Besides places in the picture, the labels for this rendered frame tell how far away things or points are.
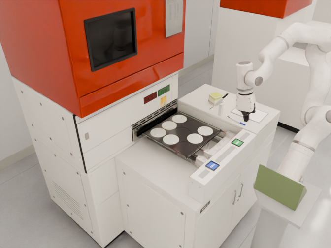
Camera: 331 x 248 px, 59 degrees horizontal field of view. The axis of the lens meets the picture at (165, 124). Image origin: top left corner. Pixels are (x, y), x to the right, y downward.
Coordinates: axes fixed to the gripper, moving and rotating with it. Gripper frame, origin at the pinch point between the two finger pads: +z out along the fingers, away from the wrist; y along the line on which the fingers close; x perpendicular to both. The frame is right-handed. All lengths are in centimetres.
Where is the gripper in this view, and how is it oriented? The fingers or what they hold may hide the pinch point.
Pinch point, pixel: (246, 117)
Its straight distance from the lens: 170.6
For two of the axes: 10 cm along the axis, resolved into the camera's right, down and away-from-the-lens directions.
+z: 1.6, 8.8, 4.5
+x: 6.6, -4.3, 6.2
